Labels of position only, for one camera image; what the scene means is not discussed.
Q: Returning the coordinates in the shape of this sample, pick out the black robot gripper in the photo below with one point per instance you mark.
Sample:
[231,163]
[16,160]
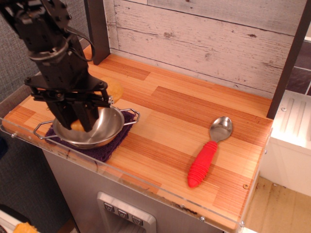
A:
[69,91]

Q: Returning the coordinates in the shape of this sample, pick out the yellow plastic chicken leg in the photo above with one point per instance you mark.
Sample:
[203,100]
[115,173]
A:
[114,90]

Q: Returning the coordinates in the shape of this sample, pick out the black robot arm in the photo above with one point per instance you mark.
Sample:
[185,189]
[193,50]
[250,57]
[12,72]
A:
[43,26]

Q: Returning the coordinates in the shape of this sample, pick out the stainless steel kadai bowl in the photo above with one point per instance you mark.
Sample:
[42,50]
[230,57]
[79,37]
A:
[109,124]

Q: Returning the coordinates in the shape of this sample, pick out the purple cloth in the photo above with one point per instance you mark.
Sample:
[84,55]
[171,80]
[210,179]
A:
[102,153]

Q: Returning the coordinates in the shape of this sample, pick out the clear acrylic edge guard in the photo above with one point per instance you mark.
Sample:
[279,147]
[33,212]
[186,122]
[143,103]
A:
[155,157]

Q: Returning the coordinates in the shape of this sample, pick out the silver dispenser button panel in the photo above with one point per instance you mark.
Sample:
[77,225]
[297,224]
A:
[121,217]

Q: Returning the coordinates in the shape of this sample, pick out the orange object bottom left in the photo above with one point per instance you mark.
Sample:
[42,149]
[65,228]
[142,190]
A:
[24,228]

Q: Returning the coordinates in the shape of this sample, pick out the dark grey left post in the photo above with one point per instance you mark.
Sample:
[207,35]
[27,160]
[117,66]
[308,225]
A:
[97,27]

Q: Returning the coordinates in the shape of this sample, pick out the dark grey post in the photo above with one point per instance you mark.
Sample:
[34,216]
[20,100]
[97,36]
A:
[97,27]
[291,60]

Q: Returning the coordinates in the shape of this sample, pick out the red handled metal spoon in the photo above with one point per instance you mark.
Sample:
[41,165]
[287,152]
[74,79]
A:
[219,130]

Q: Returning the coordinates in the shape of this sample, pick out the dark grey right post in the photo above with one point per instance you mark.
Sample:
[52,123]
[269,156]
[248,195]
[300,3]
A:
[291,60]

